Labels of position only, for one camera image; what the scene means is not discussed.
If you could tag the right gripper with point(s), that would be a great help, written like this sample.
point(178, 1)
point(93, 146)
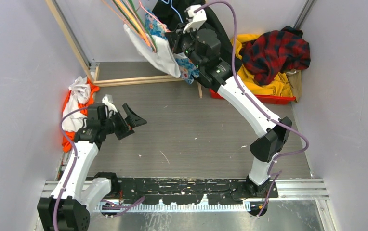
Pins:
point(180, 36)

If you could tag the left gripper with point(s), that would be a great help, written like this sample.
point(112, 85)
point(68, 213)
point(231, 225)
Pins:
point(132, 119)

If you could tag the blue patterned garment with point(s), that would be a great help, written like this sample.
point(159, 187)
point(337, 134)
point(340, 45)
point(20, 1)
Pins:
point(187, 69)

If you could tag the white garment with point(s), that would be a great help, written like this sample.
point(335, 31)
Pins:
point(162, 59)

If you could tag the blue hanger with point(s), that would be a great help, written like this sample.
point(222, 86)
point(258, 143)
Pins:
point(169, 10)

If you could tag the black pleated skirt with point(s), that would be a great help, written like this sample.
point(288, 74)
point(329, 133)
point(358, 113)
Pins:
point(212, 23)

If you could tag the pink hanger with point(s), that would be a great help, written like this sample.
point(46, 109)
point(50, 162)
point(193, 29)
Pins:
point(138, 23)
point(153, 16)

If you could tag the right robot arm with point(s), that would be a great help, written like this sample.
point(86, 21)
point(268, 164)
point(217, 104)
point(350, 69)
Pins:
point(268, 126)

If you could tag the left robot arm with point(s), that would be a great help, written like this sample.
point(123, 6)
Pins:
point(69, 206)

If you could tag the orange hanger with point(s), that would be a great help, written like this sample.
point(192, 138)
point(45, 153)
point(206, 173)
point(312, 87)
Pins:
point(133, 22)

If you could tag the wooden clothes rack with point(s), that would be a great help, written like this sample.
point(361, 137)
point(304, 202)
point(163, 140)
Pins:
point(126, 81)

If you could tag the white and orange clothes pile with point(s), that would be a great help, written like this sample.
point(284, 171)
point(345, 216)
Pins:
point(80, 94)

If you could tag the red plaid shirt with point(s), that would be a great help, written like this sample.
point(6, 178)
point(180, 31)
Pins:
point(275, 51)

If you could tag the red plastic bin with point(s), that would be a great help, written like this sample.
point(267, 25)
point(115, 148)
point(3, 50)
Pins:
point(264, 99)

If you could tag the tan garment in bin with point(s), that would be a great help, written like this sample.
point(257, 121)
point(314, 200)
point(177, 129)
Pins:
point(295, 82)

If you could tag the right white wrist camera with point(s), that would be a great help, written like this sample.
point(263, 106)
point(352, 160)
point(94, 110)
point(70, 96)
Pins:
point(197, 17)

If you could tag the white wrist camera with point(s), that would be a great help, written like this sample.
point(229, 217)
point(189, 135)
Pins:
point(197, 17)
point(108, 101)

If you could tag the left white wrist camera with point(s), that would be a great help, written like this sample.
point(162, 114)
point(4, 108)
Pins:
point(108, 101)

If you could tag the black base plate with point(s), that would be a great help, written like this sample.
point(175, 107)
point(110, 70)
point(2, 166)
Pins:
point(182, 191)

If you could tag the aluminium frame post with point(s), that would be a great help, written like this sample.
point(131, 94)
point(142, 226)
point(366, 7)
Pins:
point(68, 33)

